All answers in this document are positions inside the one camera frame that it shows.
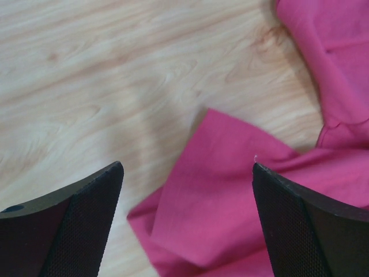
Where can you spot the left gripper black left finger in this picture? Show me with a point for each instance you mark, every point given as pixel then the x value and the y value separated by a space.
pixel 63 233

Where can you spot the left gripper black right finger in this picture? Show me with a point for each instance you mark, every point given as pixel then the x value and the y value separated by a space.
pixel 306 232

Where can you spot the magenta t shirt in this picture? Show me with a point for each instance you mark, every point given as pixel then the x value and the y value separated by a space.
pixel 239 202

